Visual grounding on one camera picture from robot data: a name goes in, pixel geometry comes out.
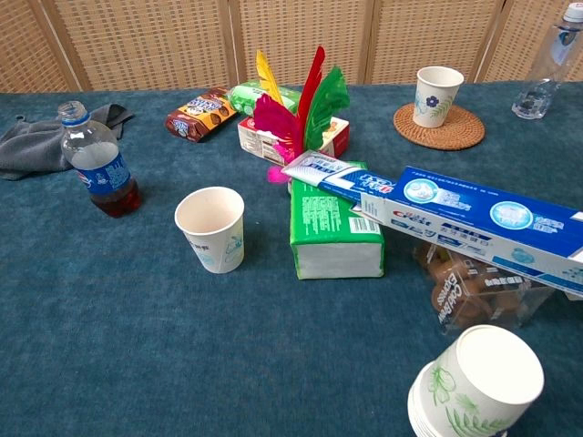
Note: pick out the plastic bottle with brown drink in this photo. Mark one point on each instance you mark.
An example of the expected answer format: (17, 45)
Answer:
(105, 177)

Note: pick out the round woven rattan coaster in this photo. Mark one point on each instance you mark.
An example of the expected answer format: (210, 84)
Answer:
(455, 136)

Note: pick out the woven bamboo folding screen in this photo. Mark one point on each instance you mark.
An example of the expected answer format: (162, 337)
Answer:
(182, 41)

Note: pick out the stack of upturned paper cups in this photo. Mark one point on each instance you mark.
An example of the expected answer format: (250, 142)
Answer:
(483, 378)

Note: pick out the brown chocolate cookie pack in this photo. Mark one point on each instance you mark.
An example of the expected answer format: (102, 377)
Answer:
(200, 118)

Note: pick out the colourful feather shuttlecock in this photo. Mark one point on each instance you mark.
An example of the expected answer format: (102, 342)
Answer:
(278, 120)

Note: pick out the blue toothpaste carton box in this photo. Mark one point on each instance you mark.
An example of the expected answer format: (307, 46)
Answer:
(455, 214)

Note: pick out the red and white carton box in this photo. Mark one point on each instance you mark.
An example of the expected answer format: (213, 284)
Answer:
(250, 139)

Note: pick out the green wet wipes pack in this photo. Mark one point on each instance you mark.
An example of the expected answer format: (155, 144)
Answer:
(241, 98)

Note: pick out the blue carpet table cover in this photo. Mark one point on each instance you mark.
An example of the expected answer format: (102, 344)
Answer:
(136, 341)

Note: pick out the paper cup with blue print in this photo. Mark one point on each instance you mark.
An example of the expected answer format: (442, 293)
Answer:
(214, 246)

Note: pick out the green tissue pack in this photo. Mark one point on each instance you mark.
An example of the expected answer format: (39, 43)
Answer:
(328, 227)

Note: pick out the gray cloth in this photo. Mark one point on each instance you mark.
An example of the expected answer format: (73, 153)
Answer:
(32, 150)

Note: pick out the paper cup with flower print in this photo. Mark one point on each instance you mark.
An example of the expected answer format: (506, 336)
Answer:
(432, 104)

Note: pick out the clear plastic water bottle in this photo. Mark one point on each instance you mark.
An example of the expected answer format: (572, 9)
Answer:
(530, 100)

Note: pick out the white blue toothpaste tube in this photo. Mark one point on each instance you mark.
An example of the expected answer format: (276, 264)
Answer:
(319, 168)

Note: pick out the clear coffee capsule box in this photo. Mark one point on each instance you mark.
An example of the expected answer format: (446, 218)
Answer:
(473, 296)

